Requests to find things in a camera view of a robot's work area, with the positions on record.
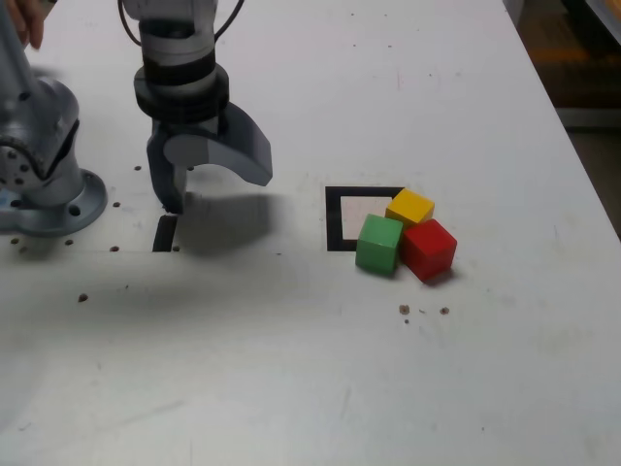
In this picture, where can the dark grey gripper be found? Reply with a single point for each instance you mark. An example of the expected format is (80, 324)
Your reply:
(186, 128)

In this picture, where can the green cube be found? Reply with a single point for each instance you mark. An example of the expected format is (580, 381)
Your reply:
(377, 245)

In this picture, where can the yellow cube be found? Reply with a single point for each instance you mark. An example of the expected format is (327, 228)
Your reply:
(410, 206)

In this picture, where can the red cube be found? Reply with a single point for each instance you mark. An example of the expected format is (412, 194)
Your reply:
(429, 252)

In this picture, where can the black tape square outline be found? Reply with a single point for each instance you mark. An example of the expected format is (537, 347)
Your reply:
(334, 218)

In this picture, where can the person's hand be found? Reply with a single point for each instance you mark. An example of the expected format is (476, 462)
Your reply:
(31, 22)

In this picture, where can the black tape strip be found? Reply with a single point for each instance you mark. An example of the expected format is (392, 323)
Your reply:
(165, 233)

